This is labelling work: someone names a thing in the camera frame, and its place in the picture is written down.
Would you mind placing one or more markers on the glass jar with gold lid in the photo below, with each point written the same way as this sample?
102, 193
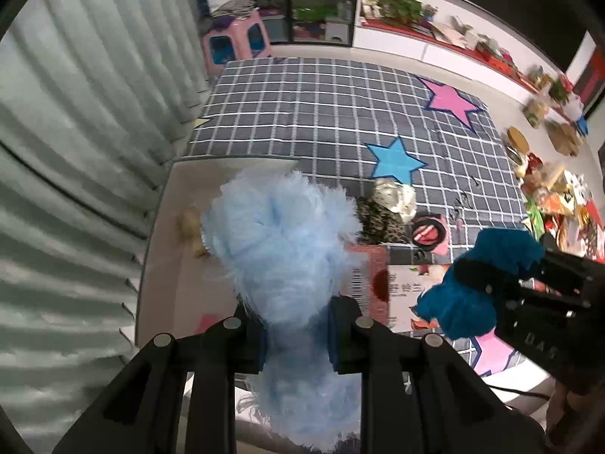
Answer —
517, 141

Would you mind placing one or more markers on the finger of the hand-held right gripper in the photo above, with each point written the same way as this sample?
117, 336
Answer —
482, 276
567, 265

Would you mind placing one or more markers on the teal fluffy cloth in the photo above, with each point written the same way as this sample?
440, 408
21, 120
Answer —
463, 307

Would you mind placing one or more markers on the group of black hairpins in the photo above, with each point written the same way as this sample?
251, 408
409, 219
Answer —
465, 196

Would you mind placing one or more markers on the glass door cabinet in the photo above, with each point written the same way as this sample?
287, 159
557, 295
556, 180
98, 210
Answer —
312, 2

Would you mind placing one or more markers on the pile of snack packets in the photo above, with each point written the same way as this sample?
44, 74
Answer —
562, 198

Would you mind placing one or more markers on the light blue fluffy cloth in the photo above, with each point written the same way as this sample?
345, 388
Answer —
279, 246

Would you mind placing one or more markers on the leopard print cloth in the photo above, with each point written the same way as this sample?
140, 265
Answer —
378, 227

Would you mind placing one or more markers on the round red black case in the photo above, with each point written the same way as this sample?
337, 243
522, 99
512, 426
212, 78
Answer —
427, 232

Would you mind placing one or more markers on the grey checked star blanket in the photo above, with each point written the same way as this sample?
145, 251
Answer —
307, 104

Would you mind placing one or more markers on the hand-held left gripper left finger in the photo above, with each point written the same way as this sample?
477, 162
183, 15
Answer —
257, 347

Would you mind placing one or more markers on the white red-topped ledge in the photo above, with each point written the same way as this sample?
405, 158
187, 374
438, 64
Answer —
449, 42

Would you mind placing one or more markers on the beige fluffy cloth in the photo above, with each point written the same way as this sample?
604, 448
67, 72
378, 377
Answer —
191, 236

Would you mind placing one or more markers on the pink plastic stool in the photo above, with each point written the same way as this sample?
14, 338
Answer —
236, 42

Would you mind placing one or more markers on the fox printed cardboard box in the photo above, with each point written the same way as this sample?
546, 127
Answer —
401, 288

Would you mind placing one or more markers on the white patterned scrunchie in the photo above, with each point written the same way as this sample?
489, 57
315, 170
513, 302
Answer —
392, 198

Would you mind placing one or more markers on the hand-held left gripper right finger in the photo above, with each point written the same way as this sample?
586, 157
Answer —
338, 340

